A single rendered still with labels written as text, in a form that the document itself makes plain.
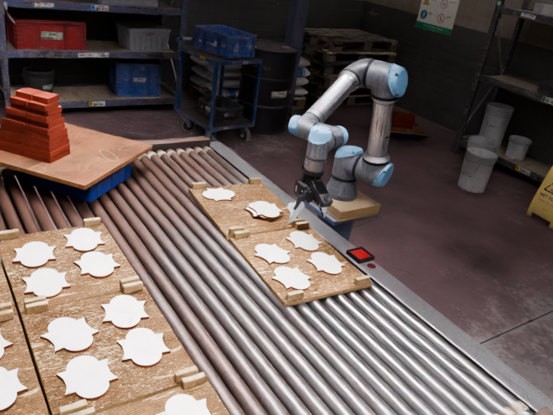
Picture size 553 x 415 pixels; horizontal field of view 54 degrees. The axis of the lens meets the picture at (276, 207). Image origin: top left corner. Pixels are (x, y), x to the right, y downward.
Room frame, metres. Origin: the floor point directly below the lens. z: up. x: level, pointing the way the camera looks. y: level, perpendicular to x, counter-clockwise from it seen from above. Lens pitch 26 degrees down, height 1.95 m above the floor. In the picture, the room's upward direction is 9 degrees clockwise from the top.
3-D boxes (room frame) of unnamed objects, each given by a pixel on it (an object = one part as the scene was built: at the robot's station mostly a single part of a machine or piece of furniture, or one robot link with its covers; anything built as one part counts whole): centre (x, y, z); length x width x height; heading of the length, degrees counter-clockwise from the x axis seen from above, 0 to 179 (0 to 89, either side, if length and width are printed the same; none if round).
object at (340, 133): (1.90, -0.15, 1.32); 0.11 x 0.11 x 0.08; 57
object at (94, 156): (2.06, 0.88, 1.03); 0.50 x 0.50 x 0.02; 77
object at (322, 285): (1.66, -0.11, 0.93); 0.41 x 0.35 x 0.02; 33
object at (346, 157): (2.31, -0.29, 1.09); 0.13 x 0.12 x 0.14; 57
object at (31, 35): (5.41, 2.50, 0.78); 0.66 x 0.45 x 0.28; 127
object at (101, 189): (2.03, 0.82, 0.97); 0.31 x 0.31 x 0.10; 77
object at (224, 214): (2.01, 0.12, 0.93); 0.41 x 0.35 x 0.02; 32
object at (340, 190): (2.31, -0.28, 0.97); 0.15 x 0.15 x 0.10
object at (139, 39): (5.98, 1.71, 0.76); 0.50 x 0.36 x 0.24; 133
